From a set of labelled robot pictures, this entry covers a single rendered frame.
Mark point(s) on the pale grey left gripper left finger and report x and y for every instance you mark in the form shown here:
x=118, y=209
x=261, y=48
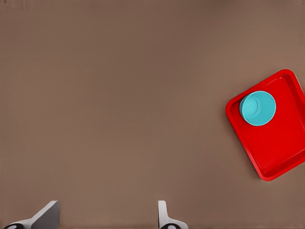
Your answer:
x=46, y=215

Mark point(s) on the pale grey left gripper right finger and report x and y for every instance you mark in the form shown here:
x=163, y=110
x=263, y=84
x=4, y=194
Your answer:
x=162, y=213

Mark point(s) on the red rectangular tray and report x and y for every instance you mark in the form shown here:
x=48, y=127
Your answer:
x=274, y=148

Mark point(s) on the teal cup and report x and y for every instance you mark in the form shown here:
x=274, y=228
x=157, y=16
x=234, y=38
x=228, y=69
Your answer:
x=258, y=108

